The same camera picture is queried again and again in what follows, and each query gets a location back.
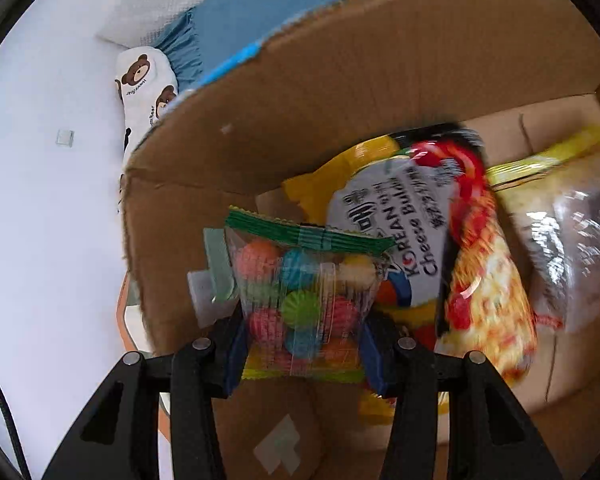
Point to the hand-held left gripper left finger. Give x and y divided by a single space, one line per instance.
232 360

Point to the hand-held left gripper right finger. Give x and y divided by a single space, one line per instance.
375 360

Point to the clear bag of colourful candy balls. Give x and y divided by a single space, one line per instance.
300 280

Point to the brown cardboard box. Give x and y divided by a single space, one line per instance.
330 85

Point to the red and white noodle packet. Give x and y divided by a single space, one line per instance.
480 270

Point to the clear silver snack packet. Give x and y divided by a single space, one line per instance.
570 220

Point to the white bear print pillow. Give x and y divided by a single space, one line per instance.
140 75

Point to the blue bed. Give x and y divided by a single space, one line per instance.
260 10

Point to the white quilted pillow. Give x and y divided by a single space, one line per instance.
145 5

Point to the white wall socket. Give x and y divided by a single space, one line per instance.
65 138

